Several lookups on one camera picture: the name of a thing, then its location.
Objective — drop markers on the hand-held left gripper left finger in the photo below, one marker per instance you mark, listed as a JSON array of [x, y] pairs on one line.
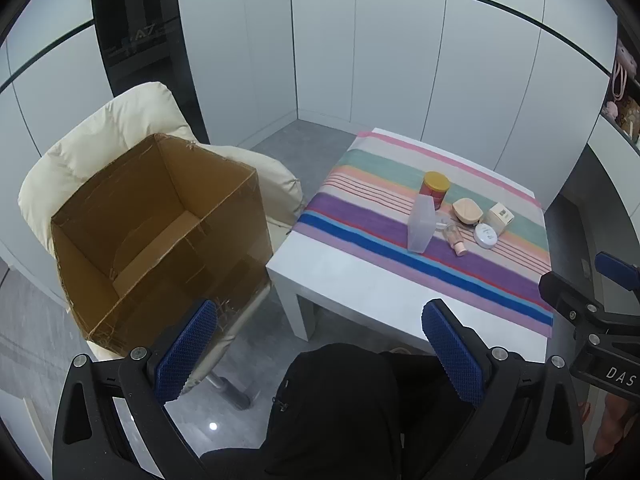
[[185, 355]]

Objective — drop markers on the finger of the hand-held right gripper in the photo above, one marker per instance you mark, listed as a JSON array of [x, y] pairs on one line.
[[560, 290], [612, 265]]

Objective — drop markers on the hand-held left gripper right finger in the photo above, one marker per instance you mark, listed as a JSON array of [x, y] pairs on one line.
[[452, 355]]

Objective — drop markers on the white round jar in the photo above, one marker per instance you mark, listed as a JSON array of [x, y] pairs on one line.
[[485, 235]]

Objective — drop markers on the cream carton box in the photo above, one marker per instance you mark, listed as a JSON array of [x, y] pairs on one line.
[[500, 217]]

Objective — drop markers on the small pink bottle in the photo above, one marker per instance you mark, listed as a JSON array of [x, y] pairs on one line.
[[454, 240]]

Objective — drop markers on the beige shell-shaped compact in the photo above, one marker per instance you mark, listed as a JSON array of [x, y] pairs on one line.
[[467, 210]]

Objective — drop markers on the red can with yellow lid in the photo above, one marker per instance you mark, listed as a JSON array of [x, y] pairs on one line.
[[434, 191]]

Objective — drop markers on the brown cardboard box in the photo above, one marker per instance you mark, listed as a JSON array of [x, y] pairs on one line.
[[150, 185]]

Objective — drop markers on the person's right hand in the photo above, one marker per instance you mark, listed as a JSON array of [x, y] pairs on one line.
[[612, 425]]

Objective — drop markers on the person's black pants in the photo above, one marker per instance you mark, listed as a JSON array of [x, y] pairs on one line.
[[340, 410]]

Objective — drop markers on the white side table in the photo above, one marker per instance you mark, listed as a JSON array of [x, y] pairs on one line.
[[340, 270]]

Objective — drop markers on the striped colourful cloth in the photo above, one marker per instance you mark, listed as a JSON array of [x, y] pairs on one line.
[[360, 200]]

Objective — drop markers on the pink bag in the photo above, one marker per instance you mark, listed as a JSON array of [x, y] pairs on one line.
[[620, 70]]

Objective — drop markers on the cream padded chair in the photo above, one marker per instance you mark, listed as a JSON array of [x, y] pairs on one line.
[[125, 120]]

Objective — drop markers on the white wall shelf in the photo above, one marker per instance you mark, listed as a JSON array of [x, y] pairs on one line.
[[610, 135]]

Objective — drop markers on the black glass wall panel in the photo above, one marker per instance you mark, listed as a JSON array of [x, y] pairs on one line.
[[140, 35]]

